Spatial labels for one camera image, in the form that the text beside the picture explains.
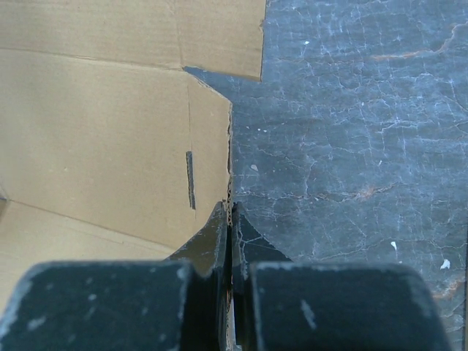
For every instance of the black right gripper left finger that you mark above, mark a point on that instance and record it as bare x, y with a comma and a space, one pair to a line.
179, 303

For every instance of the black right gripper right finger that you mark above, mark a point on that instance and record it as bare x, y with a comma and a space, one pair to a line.
282, 305

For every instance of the brown cardboard box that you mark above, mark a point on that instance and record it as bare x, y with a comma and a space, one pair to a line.
110, 148

